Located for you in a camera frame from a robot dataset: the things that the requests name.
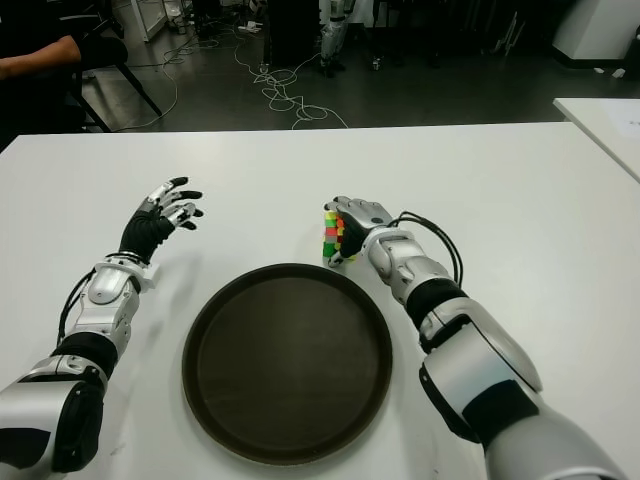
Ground right robot hand black silver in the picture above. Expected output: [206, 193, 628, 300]
[322, 195, 396, 269]

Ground left robot hand black silver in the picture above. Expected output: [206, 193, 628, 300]
[118, 175, 205, 263]

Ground multicoloured Rubik's cube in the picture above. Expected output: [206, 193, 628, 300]
[319, 209, 359, 264]

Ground person's bare forearm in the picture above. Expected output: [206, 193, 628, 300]
[0, 36, 83, 80]

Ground dark brown round plate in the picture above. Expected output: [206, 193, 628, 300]
[181, 262, 394, 453]

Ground white humanoid robot legs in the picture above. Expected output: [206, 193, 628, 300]
[318, 0, 350, 77]

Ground black chair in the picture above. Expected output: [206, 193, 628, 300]
[64, 35, 164, 134]

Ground black pillar cabinet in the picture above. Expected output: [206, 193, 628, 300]
[267, 0, 321, 66]

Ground white glass display cabinet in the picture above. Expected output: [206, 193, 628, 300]
[110, 0, 169, 44]

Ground white side table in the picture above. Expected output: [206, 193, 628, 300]
[552, 97, 640, 184]

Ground white cabinet with black base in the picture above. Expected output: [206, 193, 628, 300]
[549, 0, 640, 64]

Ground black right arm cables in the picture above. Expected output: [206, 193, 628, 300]
[397, 211, 465, 289]

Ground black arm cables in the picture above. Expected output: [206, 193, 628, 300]
[397, 211, 465, 289]
[58, 269, 96, 346]

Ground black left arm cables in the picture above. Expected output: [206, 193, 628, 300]
[58, 269, 96, 346]

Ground thin white floor cable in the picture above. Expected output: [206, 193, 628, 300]
[132, 37, 201, 127]

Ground tangled white floor cable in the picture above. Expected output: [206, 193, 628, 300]
[232, 37, 351, 130]

